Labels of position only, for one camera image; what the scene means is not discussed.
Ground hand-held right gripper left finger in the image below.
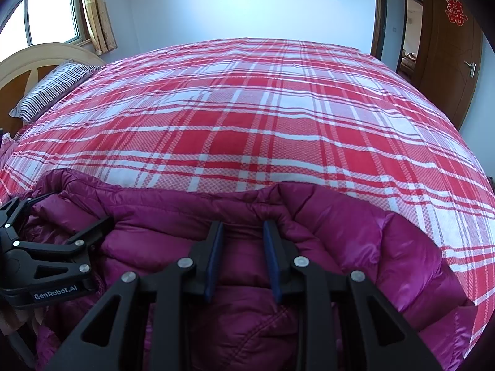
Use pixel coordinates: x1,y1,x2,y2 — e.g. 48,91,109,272
37,220,226,371

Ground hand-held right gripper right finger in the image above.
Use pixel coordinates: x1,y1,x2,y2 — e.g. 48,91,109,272
263,220,441,371

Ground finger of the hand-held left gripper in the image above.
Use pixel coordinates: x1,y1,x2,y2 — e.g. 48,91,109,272
0,191,61,249
11,216,115,279

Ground purple puffer jacket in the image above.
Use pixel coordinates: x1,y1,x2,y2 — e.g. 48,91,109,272
15,168,478,371

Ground pink floral folded quilt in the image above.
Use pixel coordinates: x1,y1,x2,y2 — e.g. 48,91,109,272
0,133,18,171

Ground striped pillow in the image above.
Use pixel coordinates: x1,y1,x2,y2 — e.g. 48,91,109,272
8,60,102,122

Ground red plaid bed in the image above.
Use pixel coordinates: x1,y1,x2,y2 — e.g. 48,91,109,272
0,38,495,307

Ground wooden bed headboard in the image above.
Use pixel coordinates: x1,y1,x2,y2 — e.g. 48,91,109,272
0,42,105,140

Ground yellow curtain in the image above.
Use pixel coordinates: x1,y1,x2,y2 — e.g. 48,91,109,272
79,0,118,55

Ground brown wooden door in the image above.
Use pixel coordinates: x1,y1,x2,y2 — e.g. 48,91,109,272
410,0,484,130

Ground red paper door decoration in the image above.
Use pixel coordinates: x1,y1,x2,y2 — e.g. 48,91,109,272
445,0,469,27

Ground brown door frame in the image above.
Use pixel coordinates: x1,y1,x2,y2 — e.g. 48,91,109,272
370,0,388,71

